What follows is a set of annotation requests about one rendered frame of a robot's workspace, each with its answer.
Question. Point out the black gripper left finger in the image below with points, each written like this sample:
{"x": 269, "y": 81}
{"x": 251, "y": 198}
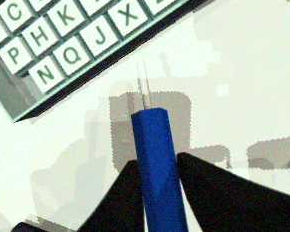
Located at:
{"x": 122, "y": 207}

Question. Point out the dark grey cylinder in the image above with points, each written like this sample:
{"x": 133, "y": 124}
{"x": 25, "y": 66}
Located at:
{"x": 23, "y": 227}

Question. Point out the blue stylus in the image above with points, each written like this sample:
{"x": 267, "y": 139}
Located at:
{"x": 160, "y": 182}

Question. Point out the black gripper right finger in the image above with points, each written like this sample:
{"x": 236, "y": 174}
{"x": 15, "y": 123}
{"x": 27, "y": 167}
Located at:
{"x": 225, "y": 202}

